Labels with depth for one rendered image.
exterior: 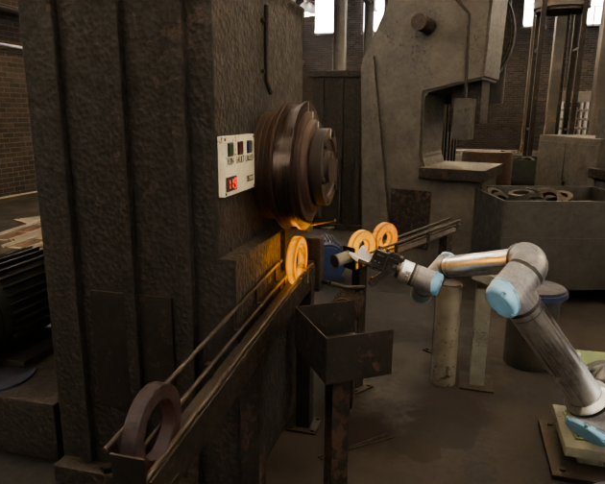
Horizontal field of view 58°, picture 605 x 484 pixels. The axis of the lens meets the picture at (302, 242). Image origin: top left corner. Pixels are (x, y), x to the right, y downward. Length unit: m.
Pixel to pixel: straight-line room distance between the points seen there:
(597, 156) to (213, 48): 4.45
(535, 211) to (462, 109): 0.93
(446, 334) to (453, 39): 2.57
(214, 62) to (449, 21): 3.19
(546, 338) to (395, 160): 3.07
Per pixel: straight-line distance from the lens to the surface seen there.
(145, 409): 1.15
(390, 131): 4.74
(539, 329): 1.87
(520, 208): 4.01
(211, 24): 1.67
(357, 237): 2.51
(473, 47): 4.58
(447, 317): 2.73
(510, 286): 1.77
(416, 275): 2.16
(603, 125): 5.73
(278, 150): 1.86
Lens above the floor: 1.31
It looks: 13 degrees down
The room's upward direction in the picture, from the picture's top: straight up
